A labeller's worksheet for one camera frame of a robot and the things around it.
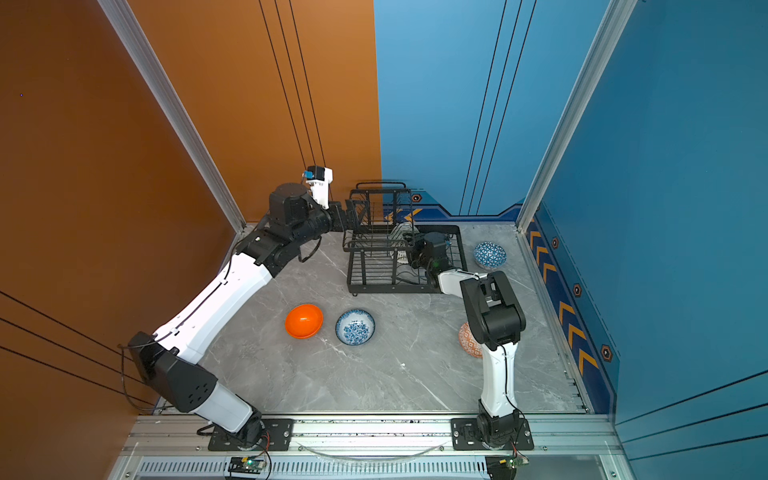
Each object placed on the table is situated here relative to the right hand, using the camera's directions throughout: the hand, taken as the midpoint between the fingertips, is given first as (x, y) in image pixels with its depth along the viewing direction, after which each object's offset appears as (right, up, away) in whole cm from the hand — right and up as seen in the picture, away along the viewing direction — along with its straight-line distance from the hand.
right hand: (400, 237), depth 99 cm
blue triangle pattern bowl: (+33, -6, +10) cm, 35 cm away
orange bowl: (-30, -26, -8) cm, 40 cm away
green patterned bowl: (+1, +2, -2) cm, 3 cm away
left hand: (-11, +8, -27) cm, 31 cm away
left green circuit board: (-37, -56, -28) cm, 72 cm away
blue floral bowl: (-14, -28, -8) cm, 32 cm away
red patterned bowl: (+20, -31, -12) cm, 39 cm away
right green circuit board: (+24, -56, -29) cm, 67 cm away
